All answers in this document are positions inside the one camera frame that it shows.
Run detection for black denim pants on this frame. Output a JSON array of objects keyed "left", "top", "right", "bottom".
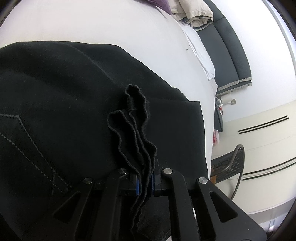
[{"left": 1, "top": 41, "right": 208, "bottom": 240}]

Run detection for black mesh chair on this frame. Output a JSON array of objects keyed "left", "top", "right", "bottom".
[{"left": 210, "top": 144, "right": 245, "bottom": 200}]

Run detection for white wardrobe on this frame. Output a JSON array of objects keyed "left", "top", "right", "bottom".
[{"left": 212, "top": 101, "right": 295, "bottom": 214}]

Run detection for dark nightstand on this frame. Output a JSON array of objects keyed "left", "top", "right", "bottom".
[{"left": 214, "top": 97, "right": 223, "bottom": 132}]

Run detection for dark grey headboard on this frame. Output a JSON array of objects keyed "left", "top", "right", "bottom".
[{"left": 197, "top": 1, "right": 252, "bottom": 96}]

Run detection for white pillow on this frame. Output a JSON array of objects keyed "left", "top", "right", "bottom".
[{"left": 177, "top": 22, "right": 215, "bottom": 80}]

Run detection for purple pillow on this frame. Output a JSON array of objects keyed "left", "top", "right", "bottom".
[{"left": 145, "top": 0, "right": 172, "bottom": 15}]

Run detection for folded beige duvet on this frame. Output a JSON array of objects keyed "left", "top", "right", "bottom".
[{"left": 168, "top": 0, "right": 214, "bottom": 31}]

